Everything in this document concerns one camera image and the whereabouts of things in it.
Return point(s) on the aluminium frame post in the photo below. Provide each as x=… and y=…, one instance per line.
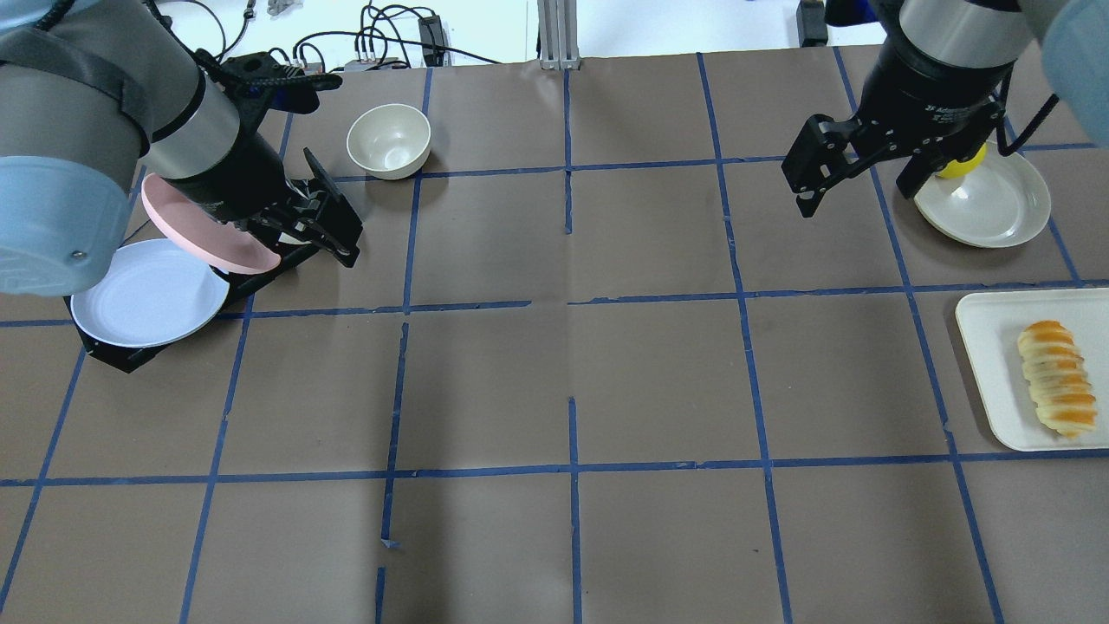
x=558, y=35

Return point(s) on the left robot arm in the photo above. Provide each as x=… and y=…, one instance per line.
x=94, y=89

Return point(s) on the light blue plate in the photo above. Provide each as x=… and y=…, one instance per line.
x=153, y=294

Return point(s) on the cream bowl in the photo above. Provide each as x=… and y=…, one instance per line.
x=390, y=142

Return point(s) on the cream rectangular tray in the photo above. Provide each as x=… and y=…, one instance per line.
x=990, y=323

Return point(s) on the cream round plate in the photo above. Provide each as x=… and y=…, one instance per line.
x=1002, y=202

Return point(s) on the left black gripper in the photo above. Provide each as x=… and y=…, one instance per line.
x=236, y=185

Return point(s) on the black dish rack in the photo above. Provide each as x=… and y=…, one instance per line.
x=241, y=286

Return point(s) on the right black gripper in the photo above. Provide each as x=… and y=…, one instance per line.
x=937, y=94

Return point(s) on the yellow lemon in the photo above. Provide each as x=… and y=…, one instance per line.
x=956, y=168

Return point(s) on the pink plate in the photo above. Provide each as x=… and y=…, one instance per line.
x=220, y=245

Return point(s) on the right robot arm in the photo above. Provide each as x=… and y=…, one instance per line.
x=987, y=34

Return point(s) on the striped bread roll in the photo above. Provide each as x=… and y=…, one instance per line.
x=1057, y=379

